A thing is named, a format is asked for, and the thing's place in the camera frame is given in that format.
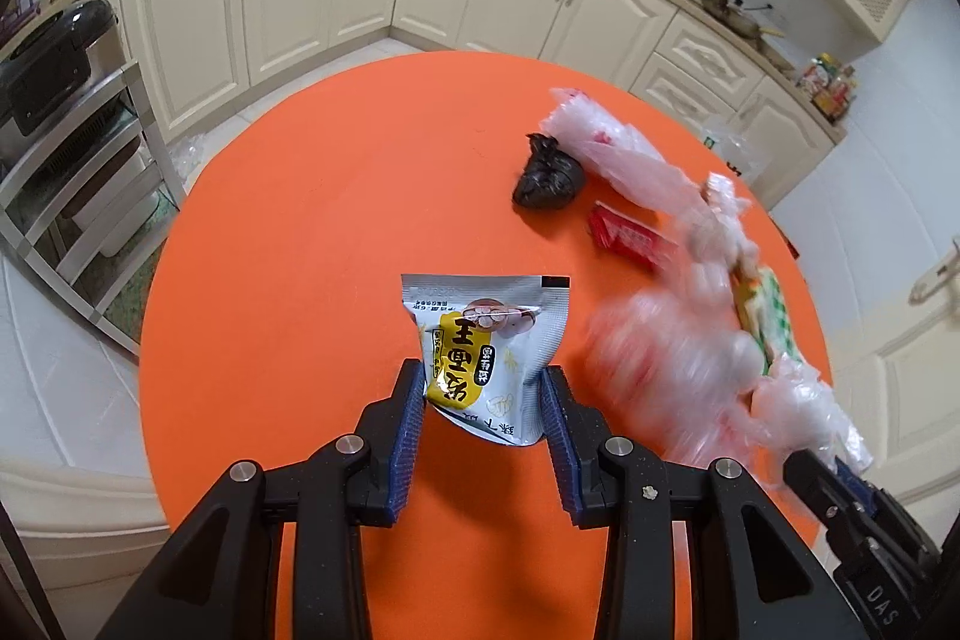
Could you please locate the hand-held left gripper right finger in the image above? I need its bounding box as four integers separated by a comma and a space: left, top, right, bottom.
538, 366, 871, 640

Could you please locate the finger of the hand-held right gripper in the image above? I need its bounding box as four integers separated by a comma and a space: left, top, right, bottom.
784, 450, 863, 540
838, 458, 899, 522

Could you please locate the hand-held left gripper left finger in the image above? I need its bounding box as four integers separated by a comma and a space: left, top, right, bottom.
97, 359, 428, 640

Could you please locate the white and yellow snack packet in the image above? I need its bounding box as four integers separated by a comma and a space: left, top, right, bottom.
401, 272, 571, 447

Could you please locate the red foil wrapper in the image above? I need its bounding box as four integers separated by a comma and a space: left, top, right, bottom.
587, 201, 676, 270

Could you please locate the white panel door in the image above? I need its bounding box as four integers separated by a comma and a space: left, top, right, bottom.
821, 175, 960, 536

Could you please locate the green checkered packet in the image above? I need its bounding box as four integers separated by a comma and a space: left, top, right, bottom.
733, 265, 805, 375

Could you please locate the black knotted plastic bag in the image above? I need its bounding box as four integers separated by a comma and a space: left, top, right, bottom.
512, 132, 584, 212

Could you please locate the clear plastic bag red print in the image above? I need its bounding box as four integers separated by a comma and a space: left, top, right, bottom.
541, 87, 706, 214

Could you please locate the cream furniture piece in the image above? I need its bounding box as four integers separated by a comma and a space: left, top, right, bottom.
0, 456, 172, 592

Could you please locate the clear printed bag on floor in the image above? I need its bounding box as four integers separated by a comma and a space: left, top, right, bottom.
701, 115, 773, 184

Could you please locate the small clear bag on floor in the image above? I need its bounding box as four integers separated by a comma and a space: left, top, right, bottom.
169, 134, 207, 176

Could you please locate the group of condiment bottles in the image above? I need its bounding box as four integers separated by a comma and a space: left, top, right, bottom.
796, 53, 857, 124

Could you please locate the grey metal rack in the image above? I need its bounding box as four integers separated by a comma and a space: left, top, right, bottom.
0, 59, 185, 356

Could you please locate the wok with lid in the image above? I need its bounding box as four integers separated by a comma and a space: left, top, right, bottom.
701, 0, 785, 41

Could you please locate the cream door handle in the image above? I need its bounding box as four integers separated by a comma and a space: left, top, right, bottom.
910, 239, 960, 305

